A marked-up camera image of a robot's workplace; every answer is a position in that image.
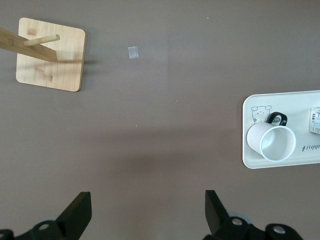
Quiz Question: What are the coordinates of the small clear tape piece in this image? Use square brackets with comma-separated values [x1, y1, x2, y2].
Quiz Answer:
[127, 46, 140, 60]

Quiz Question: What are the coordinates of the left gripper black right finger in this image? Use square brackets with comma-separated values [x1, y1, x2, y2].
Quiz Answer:
[202, 189, 303, 240]

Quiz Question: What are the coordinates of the wooden mug stand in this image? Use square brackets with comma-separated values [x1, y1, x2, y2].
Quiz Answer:
[0, 17, 87, 93]

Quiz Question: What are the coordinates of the white cup with black handle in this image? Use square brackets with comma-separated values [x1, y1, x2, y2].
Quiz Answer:
[246, 111, 297, 162]

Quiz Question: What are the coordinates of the white tray with bear print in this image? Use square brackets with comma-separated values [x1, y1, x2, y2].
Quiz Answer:
[241, 89, 320, 170]

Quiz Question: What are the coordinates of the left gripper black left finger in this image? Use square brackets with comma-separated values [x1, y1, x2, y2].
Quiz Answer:
[0, 191, 92, 240]

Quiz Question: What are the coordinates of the milk carton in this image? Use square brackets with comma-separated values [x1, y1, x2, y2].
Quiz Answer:
[308, 106, 320, 135]

